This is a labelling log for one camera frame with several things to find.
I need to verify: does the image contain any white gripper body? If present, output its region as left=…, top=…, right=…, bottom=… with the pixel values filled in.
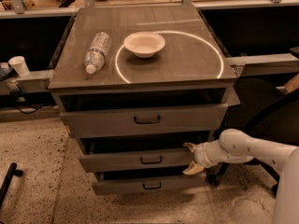
left=194, top=141, right=224, bottom=168

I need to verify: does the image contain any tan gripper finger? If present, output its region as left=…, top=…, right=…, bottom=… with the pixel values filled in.
left=183, top=142, right=196, bottom=152
left=183, top=161, right=204, bottom=175

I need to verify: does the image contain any grey drawer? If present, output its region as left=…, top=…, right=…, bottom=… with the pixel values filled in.
left=92, top=174, right=206, bottom=195
left=61, top=104, right=228, bottom=138
left=79, top=147, right=193, bottom=173

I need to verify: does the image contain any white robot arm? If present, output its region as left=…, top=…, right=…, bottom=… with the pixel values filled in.
left=183, top=129, right=299, bottom=224

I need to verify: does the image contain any grey bottom drawer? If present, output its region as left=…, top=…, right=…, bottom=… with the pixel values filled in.
left=92, top=174, right=206, bottom=195

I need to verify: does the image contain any grey drawer cabinet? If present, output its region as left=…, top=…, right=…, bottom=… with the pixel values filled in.
left=47, top=4, right=241, bottom=156

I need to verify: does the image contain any grey top drawer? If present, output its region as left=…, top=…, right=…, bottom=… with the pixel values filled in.
left=61, top=104, right=228, bottom=138

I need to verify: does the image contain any black office chair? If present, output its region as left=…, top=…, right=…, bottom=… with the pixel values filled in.
left=206, top=77, right=299, bottom=198

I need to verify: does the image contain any white paper bowl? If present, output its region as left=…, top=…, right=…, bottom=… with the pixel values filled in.
left=123, top=32, right=165, bottom=58

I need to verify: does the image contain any clear plastic water bottle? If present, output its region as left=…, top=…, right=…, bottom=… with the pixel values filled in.
left=84, top=32, right=111, bottom=74

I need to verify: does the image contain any black floor stand leg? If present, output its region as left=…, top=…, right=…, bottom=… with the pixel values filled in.
left=0, top=162, right=23, bottom=207

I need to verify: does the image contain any white paper cup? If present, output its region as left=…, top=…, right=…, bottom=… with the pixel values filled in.
left=8, top=56, right=30, bottom=77

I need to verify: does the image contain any black cable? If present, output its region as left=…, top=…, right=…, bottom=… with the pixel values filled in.
left=8, top=84, right=48, bottom=115

